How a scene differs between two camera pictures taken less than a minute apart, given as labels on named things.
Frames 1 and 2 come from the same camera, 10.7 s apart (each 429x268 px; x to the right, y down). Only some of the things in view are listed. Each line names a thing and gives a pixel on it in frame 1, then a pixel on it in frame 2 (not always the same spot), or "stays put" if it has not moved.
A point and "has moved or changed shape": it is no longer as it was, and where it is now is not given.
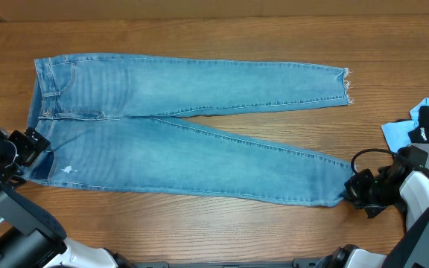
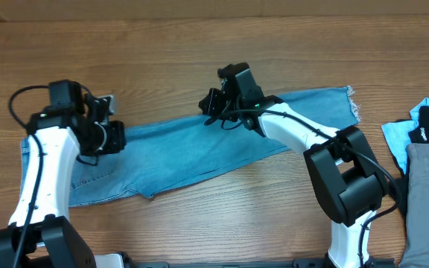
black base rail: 298,263 stays put
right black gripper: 355,188 -> 211,106
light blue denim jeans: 117,120 has moved or changed shape
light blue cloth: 396,133 stays put
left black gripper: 30,150 -> 118,139
